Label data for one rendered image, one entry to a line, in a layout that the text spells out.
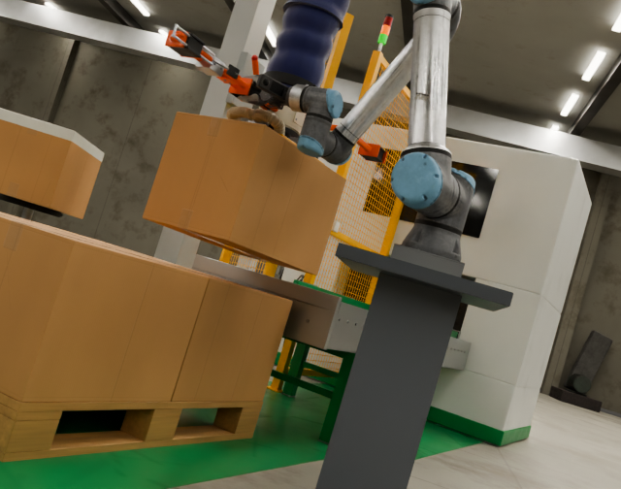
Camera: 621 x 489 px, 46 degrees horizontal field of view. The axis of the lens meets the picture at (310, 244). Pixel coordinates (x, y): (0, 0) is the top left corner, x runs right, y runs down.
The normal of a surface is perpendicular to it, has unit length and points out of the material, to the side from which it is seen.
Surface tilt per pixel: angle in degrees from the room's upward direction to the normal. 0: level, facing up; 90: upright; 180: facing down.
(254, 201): 90
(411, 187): 95
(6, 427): 90
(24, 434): 90
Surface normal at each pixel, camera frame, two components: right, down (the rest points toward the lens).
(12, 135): 0.04, -0.06
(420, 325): -0.16, -0.12
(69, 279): 0.86, 0.23
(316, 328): -0.42, -0.19
